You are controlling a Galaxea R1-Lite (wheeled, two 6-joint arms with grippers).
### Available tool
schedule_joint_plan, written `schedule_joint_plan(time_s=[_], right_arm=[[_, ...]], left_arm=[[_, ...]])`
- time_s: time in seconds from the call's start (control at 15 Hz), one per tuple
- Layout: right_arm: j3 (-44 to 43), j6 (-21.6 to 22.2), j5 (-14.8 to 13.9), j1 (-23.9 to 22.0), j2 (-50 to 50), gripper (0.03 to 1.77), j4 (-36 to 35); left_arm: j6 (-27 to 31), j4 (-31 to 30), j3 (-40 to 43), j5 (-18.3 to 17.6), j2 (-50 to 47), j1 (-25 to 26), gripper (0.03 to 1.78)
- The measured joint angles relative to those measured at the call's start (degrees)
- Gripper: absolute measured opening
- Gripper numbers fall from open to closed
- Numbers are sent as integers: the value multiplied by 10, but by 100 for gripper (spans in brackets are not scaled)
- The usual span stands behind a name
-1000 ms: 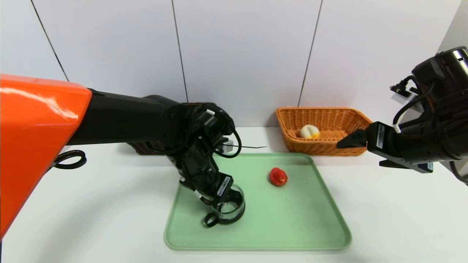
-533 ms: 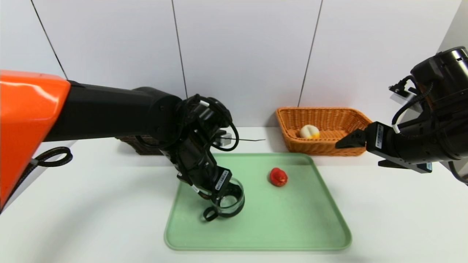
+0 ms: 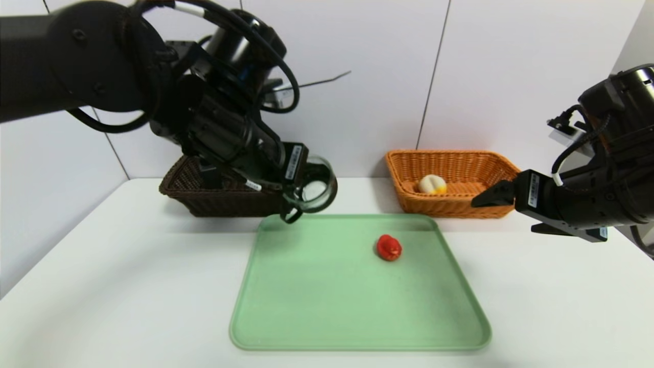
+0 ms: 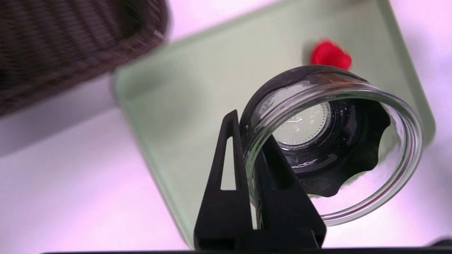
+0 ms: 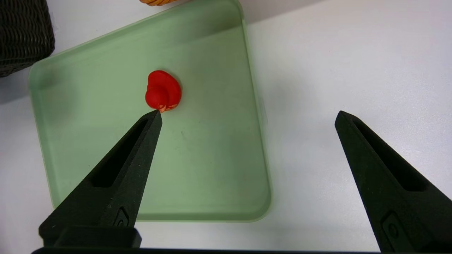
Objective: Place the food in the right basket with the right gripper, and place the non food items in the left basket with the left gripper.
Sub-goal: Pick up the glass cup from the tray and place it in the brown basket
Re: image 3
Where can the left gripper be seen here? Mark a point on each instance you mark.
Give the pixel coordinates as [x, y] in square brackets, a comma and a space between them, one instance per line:
[295, 162]

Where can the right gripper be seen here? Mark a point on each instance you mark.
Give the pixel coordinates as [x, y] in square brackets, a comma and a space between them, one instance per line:
[533, 197]

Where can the white and orange bun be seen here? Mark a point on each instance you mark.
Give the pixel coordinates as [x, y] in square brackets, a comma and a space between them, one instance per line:
[432, 185]

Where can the red rubber duck toy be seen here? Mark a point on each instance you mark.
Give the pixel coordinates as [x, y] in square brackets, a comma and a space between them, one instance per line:
[389, 248]

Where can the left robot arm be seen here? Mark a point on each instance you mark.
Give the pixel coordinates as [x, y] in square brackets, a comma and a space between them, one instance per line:
[76, 56]

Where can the orange wicker basket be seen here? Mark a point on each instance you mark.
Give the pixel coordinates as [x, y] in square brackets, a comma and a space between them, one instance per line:
[449, 204]

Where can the dark brown wicker basket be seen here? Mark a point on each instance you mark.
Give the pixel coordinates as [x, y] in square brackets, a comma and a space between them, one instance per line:
[225, 204]

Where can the flat black plate blue end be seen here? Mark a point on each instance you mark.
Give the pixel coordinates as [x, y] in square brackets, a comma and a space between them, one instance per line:
[569, 232]

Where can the light green plastic tray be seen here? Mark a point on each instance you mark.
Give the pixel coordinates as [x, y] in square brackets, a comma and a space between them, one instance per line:
[357, 306]

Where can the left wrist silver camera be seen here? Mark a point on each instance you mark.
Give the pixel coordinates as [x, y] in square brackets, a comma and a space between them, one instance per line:
[283, 94]

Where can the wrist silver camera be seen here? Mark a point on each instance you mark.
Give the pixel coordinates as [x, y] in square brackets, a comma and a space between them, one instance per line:
[567, 133]
[283, 94]

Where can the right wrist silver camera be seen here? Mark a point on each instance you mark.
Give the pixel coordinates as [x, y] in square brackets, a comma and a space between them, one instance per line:
[567, 133]

